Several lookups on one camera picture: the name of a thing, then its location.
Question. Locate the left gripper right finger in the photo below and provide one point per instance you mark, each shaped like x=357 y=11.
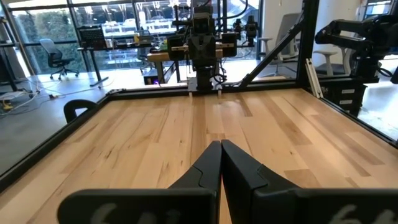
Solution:
x=239 y=174

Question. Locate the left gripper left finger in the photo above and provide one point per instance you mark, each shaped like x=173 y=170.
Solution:
x=205 y=168

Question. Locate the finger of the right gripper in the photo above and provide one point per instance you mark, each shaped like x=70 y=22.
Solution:
x=196 y=48
x=209 y=48

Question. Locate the background black robot arm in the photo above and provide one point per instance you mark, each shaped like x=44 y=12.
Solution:
x=250 y=28

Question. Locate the neighbouring black robot arm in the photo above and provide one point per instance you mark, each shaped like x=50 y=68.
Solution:
x=351 y=26

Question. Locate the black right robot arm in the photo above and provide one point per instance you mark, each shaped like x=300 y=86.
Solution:
x=205 y=79

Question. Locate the wooden background table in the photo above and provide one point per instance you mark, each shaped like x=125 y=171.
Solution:
x=155 y=57

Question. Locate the black computer tower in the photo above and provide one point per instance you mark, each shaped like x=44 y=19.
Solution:
x=150 y=77

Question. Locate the black standing desk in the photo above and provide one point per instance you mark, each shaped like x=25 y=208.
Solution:
x=124 y=46

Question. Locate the white office chair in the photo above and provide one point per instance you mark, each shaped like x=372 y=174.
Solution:
x=286 y=28
x=325 y=54

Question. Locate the black perforated box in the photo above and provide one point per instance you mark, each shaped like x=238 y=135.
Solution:
x=91 y=37

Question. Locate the white aluminium profiles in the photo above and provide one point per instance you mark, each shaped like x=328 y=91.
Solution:
x=314 y=81

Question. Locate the black labelled cabinet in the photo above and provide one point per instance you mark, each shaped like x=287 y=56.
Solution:
x=329 y=93

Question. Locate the grey office chair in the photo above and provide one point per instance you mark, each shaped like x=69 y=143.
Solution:
x=54 y=54

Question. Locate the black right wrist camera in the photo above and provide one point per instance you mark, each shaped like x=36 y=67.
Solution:
x=202 y=25

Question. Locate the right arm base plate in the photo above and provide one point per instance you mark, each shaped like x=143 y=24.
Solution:
x=192 y=86

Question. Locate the black aluminium table frame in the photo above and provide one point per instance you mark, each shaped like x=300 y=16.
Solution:
x=140 y=93

